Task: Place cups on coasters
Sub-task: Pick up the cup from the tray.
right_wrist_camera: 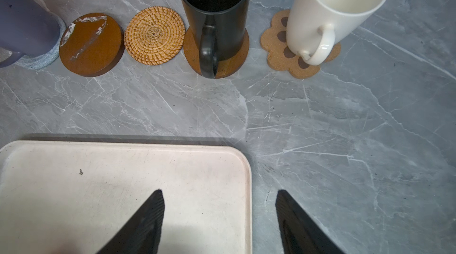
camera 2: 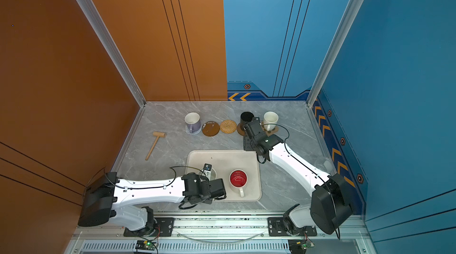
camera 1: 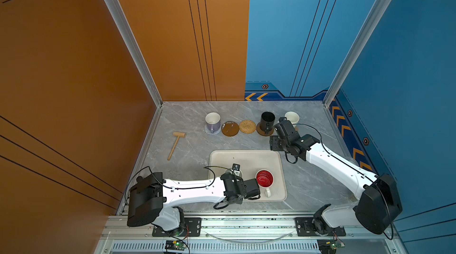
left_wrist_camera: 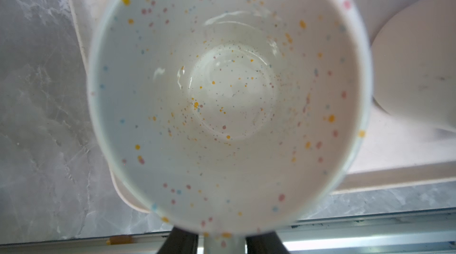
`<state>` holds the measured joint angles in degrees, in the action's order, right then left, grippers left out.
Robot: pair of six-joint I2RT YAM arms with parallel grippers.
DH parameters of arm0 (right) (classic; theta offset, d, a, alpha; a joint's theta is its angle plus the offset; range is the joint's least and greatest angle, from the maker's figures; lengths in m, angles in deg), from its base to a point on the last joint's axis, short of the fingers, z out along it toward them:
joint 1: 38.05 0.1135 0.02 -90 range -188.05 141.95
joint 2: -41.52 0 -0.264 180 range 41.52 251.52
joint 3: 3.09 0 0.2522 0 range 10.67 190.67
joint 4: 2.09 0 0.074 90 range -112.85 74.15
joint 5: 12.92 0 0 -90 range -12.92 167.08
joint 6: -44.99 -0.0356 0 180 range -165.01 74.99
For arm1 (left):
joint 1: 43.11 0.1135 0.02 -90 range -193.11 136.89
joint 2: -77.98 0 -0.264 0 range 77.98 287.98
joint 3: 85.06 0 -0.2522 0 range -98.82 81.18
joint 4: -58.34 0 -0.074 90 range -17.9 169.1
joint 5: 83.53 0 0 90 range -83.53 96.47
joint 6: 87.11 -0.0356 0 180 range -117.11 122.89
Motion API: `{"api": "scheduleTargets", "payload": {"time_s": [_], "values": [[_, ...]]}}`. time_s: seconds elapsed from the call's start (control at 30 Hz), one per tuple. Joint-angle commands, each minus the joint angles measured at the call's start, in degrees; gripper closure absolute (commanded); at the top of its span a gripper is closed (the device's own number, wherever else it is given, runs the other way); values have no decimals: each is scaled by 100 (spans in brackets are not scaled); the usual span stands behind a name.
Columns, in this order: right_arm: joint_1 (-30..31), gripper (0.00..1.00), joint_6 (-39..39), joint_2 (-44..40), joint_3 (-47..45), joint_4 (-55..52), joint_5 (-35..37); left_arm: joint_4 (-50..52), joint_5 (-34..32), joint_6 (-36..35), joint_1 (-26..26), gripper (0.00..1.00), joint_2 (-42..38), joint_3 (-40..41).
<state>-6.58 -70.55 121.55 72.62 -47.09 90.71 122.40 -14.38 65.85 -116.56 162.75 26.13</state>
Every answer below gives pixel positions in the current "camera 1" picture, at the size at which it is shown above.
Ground white ribbed mug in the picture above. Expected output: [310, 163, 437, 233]
[229, 169, 242, 178]

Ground cream white mug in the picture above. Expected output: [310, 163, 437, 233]
[285, 111, 300, 127]

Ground red interior white mug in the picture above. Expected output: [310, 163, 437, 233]
[255, 169, 274, 198]

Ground black mug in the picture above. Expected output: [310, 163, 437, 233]
[258, 112, 276, 134]

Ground lavender mug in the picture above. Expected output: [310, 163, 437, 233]
[205, 112, 221, 134]

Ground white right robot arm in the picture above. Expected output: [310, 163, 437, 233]
[270, 117, 403, 236]

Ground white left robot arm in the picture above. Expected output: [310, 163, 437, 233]
[127, 165, 261, 235]

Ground beige serving tray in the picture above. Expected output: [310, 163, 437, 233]
[209, 150, 287, 202]

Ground round brown wooden coaster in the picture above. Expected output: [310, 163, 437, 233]
[256, 123, 274, 136]

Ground round woven rattan coaster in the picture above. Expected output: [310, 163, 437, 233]
[239, 120, 256, 134]

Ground glossy dark brown coaster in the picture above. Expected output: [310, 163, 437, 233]
[221, 121, 239, 137]

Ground green circuit board left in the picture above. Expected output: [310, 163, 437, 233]
[164, 240, 190, 254]

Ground circuit board right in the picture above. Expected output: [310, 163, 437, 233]
[317, 240, 346, 254]

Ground aluminium front rail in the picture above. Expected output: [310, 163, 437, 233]
[95, 211, 407, 254]

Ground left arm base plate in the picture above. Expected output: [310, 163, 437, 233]
[152, 217, 202, 238]

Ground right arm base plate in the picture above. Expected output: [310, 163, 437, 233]
[294, 217, 346, 237]

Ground aluminium corner post right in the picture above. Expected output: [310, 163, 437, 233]
[323, 0, 392, 108]

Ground aluminium corner post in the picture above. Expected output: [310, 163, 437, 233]
[323, 0, 392, 108]
[104, 0, 163, 108]

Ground aluminium corner post left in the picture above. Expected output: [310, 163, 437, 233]
[104, 0, 163, 108]

